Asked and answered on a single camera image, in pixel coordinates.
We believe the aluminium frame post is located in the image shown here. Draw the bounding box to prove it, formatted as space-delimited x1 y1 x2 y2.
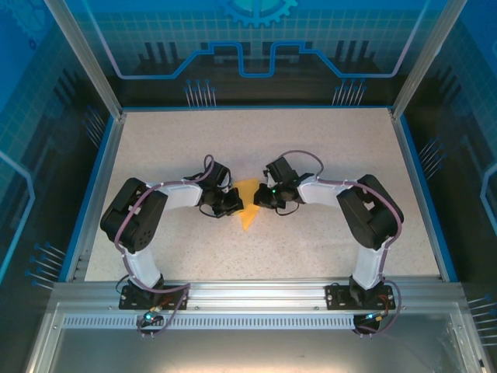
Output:
390 0 456 122
42 0 127 122

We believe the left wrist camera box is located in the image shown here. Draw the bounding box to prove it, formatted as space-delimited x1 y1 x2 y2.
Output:
200 162 233 190

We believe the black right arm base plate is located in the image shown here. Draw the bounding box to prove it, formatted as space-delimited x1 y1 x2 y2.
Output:
325 283 396 311

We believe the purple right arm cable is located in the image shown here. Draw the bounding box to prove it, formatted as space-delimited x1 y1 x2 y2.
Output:
285 151 405 337

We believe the slotted grey cable duct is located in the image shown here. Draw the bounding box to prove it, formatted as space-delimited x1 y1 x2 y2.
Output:
61 315 389 330

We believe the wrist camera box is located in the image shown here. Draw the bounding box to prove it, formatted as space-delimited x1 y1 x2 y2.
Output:
263 155 299 183
200 162 233 190

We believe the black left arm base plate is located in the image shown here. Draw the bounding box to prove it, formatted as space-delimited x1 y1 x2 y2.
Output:
118 284 190 311

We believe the grey metal panel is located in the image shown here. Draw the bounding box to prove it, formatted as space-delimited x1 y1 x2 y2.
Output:
23 302 492 373

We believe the blue table frame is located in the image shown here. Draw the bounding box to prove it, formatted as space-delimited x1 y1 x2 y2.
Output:
57 103 460 284

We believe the aluminium mounting beam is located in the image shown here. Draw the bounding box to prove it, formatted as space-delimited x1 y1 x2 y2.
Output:
52 277 465 312

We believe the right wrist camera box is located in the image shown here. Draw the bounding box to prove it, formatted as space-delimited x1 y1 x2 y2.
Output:
263 155 299 183

